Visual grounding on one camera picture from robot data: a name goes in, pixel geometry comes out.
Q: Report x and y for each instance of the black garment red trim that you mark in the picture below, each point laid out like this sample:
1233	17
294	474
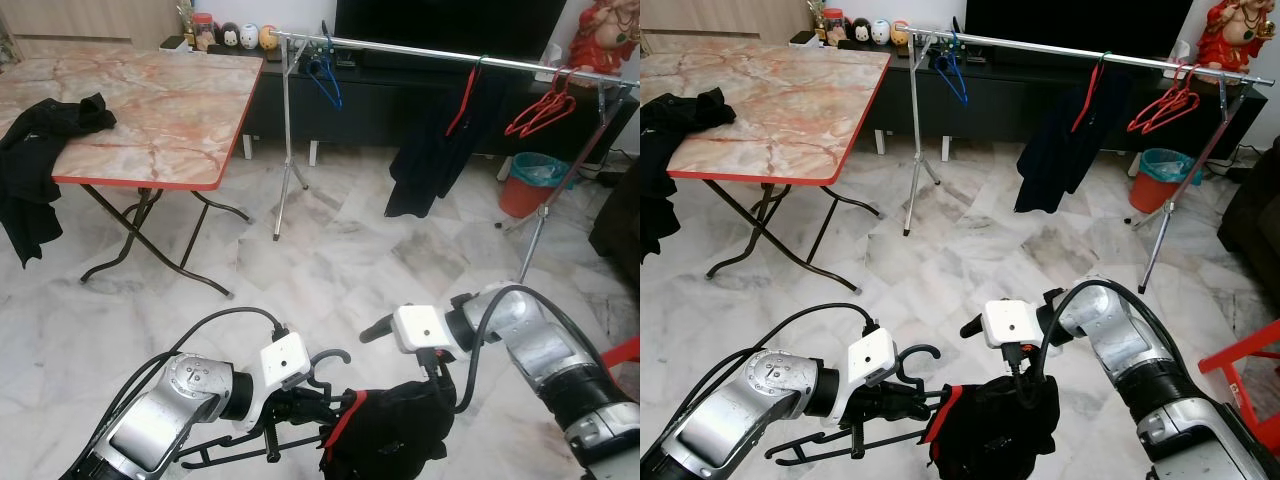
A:
1000	430
400	440

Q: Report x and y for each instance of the black plastic hanger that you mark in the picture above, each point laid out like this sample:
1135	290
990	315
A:
215	455
800	452

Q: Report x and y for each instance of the plain black garment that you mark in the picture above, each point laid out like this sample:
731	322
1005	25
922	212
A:
660	150
30	160

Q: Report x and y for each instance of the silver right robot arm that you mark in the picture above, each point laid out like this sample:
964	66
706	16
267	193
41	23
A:
1130	350
540	350

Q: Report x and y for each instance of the blue plastic hanger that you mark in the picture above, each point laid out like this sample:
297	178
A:
962	90
336	95

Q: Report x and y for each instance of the red plastic hanger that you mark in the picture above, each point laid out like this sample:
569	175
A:
561	103
1184	98
1142	122
520	126

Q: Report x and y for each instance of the navy shirt red collar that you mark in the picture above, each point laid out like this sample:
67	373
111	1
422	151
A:
1060	155
430	160

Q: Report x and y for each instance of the orange bin teal bag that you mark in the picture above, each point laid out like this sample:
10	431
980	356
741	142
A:
1150	190
520	195

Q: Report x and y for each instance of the red plastic stool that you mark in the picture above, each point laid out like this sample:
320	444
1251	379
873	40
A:
1240	355
625	350

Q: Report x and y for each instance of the black TV console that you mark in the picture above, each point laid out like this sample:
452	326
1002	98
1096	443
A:
1000	100
380	100

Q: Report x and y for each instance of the dark brown sofa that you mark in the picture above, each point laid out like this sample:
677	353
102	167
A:
1255	210
620	210

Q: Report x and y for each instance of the silver metal clothes rack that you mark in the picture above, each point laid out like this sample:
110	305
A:
1030	45
400	50

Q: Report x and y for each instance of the yellow round plush toy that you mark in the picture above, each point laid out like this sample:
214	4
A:
268	38
898	34

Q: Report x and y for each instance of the white blue round plush toy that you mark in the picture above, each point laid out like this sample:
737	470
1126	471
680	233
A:
879	32
250	36

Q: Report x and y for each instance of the black flat screen television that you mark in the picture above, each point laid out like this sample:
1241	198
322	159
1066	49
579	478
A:
450	25
1080	22

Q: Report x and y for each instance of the black round plush toy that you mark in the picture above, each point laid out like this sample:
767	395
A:
230	35
859	31

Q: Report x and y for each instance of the white pink tissue box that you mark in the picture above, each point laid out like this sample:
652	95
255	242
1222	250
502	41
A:
1177	55
551	62

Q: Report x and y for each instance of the small white box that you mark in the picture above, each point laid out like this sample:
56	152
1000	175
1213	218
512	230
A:
801	39
171	43

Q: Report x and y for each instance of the red laughing buddha statue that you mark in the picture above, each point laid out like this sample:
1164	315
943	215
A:
600	40
1230	38

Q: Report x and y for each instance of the light wood cabinet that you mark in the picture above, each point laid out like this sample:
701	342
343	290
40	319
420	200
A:
90	20
720	18

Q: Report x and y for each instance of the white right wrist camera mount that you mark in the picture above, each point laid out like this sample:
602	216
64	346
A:
1010	322
420	328

